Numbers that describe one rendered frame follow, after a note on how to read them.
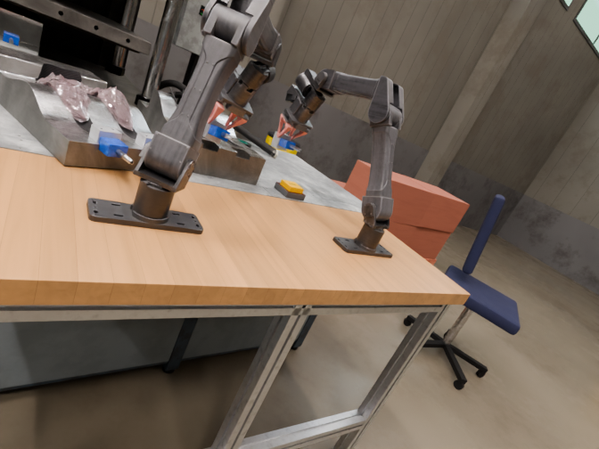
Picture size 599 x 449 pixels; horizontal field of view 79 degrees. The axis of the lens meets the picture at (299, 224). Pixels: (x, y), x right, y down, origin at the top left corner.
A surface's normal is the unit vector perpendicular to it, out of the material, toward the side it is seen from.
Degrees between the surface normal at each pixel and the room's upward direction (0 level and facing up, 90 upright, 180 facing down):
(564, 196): 90
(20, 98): 90
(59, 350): 90
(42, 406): 0
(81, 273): 0
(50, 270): 0
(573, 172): 90
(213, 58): 71
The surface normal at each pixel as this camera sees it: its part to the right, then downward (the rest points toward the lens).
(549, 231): -0.78, -0.14
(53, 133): -0.55, 0.06
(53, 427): 0.40, -0.86
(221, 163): 0.54, 0.51
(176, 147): 0.00, 0.00
